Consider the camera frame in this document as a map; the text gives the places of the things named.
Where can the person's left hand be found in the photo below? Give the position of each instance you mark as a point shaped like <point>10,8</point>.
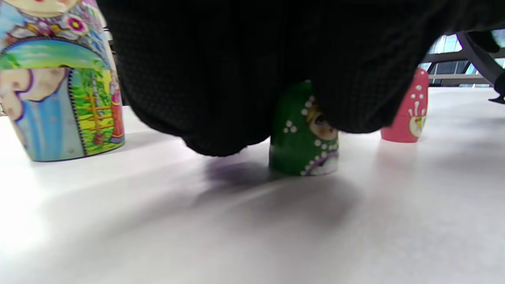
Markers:
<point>236,59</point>

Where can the tiny green Russian doll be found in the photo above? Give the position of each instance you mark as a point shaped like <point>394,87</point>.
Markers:
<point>292,150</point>

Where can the tiny pink Russian doll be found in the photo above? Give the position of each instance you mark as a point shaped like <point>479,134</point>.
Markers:
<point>398,130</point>

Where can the medium light blue Russian doll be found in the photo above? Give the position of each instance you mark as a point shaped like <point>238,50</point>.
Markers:
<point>51,118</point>

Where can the black glove sensor bracket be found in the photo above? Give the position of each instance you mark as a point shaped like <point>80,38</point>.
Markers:
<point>479,63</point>

